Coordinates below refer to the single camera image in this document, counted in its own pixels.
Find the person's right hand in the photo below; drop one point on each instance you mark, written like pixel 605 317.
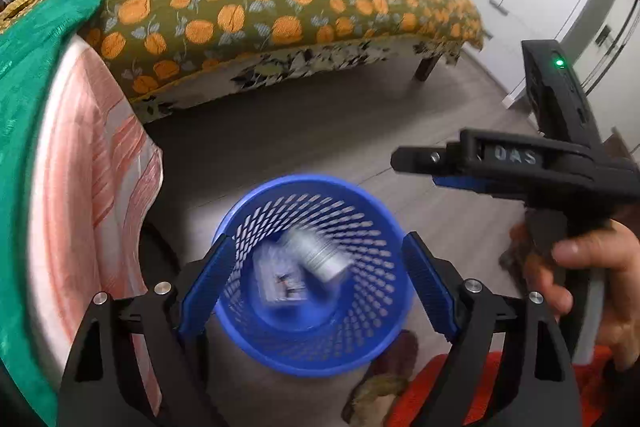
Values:
pixel 620 287

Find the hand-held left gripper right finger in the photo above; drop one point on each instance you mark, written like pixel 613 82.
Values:
pixel 430 289

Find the dark wooden bed leg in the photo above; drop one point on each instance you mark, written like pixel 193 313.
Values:
pixel 426 68

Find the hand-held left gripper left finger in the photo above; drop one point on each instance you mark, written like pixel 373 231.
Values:
pixel 207 289

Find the pink striped sheet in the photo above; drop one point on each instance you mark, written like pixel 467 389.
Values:
pixel 85 167

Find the orange garment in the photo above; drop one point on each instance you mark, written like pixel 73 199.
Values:
pixel 495 387

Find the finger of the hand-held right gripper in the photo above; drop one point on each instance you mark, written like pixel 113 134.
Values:
pixel 425 159

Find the brown slipper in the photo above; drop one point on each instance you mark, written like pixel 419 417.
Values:
pixel 385 387

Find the silver can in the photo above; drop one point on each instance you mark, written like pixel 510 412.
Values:
pixel 316 254

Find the black floral bed sheet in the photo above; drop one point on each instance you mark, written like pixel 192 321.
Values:
pixel 300 59

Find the wall socket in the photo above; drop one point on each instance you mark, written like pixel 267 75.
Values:
pixel 604 37

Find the green blanket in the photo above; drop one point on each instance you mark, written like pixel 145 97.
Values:
pixel 30 72

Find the blue mesh wastebasket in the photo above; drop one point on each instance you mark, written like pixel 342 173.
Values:
pixel 350 217

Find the white printed packet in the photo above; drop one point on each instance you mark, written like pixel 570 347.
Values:
pixel 272 279

